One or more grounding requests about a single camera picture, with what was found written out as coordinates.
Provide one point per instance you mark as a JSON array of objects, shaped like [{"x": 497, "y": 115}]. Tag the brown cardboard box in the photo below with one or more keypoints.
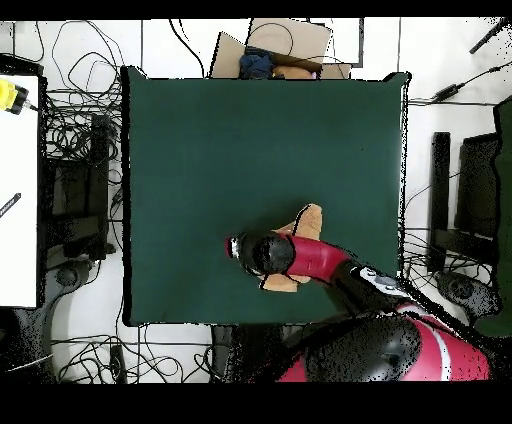
[{"x": 296, "y": 38}]

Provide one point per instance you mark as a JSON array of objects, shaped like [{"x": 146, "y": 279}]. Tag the black equipment rack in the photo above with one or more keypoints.
[{"x": 80, "y": 192}]

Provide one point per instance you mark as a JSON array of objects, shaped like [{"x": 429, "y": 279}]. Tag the grey pedestal foot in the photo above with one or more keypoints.
[
  {"x": 462, "y": 288},
  {"x": 66, "y": 276}
]

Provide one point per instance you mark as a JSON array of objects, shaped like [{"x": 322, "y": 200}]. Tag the black upright bar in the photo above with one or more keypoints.
[{"x": 440, "y": 180}]

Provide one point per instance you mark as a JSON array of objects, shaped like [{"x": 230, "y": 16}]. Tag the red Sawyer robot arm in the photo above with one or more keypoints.
[{"x": 316, "y": 260}]

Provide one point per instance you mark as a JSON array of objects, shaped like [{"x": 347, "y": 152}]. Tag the black power adapter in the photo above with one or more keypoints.
[{"x": 448, "y": 92}]

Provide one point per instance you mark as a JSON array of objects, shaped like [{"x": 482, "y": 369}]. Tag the dark green table cloth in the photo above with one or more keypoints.
[{"x": 200, "y": 160}]

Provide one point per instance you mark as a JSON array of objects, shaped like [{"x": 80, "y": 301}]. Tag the black flat box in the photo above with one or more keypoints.
[{"x": 20, "y": 66}]

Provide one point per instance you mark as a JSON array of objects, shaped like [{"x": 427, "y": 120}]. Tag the yellow and black tool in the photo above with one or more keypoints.
[{"x": 6, "y": 96}]

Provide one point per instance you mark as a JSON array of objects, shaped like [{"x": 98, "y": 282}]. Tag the dark blue garment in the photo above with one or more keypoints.
[{"x": 256, "y": 66}]

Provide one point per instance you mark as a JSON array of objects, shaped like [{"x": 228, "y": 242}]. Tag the black pen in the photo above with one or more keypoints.
[{"x": 10, "y": 204}]

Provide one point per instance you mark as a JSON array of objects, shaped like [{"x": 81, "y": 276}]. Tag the black power strip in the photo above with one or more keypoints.
[{"x": 118, "y": 364}]

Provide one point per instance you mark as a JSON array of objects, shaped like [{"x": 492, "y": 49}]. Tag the white desk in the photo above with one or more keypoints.
[{"x": 18, "y": 200}]

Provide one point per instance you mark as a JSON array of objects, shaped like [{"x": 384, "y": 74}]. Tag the dark green fabric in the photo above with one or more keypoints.
[{"x": 506, "y": 200}]

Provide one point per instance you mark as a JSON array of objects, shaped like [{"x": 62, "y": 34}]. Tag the orange cloth item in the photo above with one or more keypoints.
[{"x": 292, "y": 72}]

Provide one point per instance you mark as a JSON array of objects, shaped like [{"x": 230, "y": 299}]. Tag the tan terry towel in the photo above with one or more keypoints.
[{"x": 312, "y": 224}]

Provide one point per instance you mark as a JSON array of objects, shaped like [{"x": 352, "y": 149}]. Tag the black rod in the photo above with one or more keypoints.
[{"x": 488, "y": 38}]

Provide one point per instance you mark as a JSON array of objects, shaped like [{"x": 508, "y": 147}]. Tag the black metal stand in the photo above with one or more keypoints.
[{"x": 222, "y": 352}]

